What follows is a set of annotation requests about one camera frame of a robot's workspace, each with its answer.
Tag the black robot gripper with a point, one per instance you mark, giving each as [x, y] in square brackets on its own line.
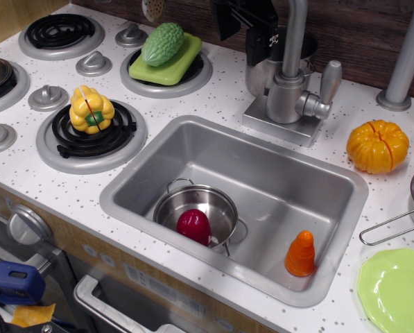
[259, 16]

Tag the silver toy faucet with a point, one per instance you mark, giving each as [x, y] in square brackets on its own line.
[289, 111]

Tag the steel pot behind faucet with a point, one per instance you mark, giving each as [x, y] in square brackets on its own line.
[259, 78]

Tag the back right stove burner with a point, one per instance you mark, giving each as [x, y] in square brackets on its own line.
[197, 75]

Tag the stove burner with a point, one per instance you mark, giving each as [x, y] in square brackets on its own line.
[68, 150]
[15, 88]
[61, 37]
[197, 75]

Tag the green plastic cutting board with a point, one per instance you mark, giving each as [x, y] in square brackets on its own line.
[172, 71]

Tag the green toy bitter gourd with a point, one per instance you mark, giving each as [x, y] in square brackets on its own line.
[162, 44]

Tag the hanging slotted spoon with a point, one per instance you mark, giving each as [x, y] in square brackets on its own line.
[153, 10]

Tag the grey stove knob middle back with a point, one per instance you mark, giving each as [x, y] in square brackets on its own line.
[94, 64]

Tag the grey vertical pole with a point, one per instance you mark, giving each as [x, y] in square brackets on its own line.
[395, 97]

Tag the front right stove burner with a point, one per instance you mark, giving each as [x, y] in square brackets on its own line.
[68, 150]

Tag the yellow toy bell pepper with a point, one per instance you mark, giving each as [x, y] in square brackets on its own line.
[90, 112]

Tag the orange toy pumpkin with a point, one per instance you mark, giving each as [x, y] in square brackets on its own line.
[377, 147]

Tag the small steel pot in sink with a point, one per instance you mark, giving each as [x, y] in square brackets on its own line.
[183, 194]

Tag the back left stove burner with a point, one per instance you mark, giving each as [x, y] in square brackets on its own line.
[61, 37]

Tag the red toy pepper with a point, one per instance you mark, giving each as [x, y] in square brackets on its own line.
[195, 225]

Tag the grey stove knob middle front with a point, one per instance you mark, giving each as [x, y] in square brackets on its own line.
[48, 98]

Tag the orange toy carrot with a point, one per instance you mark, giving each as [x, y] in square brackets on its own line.
[300, 257]

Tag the front left stove burner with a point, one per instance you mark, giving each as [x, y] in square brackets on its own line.
[15, 88]

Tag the grey oven dial knob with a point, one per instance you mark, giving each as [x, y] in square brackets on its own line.
[26, 227]

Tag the light green plastic plate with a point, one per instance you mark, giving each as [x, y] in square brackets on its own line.
[386, 290]

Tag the blue clamp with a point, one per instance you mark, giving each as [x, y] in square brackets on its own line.
[20, 284]

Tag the yellow tape piece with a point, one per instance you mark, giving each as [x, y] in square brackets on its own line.
[30, 315]

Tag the grey oven door handle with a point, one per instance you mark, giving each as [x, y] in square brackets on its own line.
[83, 295]

